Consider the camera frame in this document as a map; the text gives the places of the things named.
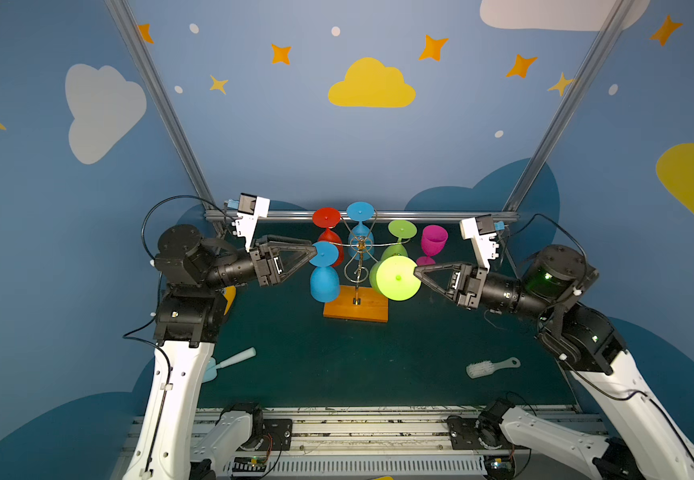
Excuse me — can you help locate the green wine glass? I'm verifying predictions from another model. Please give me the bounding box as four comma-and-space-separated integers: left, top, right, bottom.
381, 220, 417, 261
369, 255, 421, 301

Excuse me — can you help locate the magenta wine glass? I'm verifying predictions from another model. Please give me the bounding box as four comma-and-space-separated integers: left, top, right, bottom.
416, 225, 449, 266

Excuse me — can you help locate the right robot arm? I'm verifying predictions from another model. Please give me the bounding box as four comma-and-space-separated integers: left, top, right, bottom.
414, 245, 694, 479

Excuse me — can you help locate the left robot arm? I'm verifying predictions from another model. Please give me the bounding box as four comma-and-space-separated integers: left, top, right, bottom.
124, 224, 317, 479

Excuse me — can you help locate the front blue wine glass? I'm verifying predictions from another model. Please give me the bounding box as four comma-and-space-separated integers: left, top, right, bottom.
310, 241, 340, 304

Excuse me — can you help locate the blue wine glass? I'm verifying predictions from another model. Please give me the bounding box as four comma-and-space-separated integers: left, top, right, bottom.
346, 201, 375, 259
310, 241, 340, 304

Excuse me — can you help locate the red wine glass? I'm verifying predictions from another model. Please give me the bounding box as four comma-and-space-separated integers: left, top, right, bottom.
312, 207, 344, 267

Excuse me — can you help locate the back blue wine glass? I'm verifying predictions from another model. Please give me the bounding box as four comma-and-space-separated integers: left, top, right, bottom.
346, 201, 375, 259

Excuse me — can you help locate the wooden rack base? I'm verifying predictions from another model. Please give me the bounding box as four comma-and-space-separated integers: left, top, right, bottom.
323, 286, 389, 323

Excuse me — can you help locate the white scrub brush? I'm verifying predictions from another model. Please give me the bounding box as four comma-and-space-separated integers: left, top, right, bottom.
465, 357, 521, 379

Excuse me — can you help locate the light blue plastic scoop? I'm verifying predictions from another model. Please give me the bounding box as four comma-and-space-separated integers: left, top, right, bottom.
202, 347, 257, 383

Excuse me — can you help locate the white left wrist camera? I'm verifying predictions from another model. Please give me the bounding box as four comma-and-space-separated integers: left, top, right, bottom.
226, 193, 271, 251

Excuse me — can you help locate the gold wire wine glass rack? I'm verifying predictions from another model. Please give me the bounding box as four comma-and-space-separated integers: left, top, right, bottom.
343, 220, 379, 288

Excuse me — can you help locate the horizontal aluminium back rail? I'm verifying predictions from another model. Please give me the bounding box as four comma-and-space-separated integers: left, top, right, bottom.
204, 208, 522, 226

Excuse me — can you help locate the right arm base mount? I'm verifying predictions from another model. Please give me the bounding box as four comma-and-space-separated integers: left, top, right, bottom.
446, 398, 613, 479

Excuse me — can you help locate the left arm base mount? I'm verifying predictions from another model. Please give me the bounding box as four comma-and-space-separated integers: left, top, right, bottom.
188, 403, 293, 479

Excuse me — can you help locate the front aluminium rail bed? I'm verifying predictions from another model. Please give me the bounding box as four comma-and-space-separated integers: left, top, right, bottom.
109, 406, 612, 480

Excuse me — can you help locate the left aluminium frame post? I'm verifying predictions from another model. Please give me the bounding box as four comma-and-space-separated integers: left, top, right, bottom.
104, 0, 217, 209

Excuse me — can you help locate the aluminium frame post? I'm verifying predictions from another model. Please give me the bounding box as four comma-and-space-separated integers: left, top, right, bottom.
502, 0, 636, 213
104, 0, 217, 209

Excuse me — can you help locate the right aluminium frame post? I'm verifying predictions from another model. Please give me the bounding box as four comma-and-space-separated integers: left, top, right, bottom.
502, 0, 636, 213

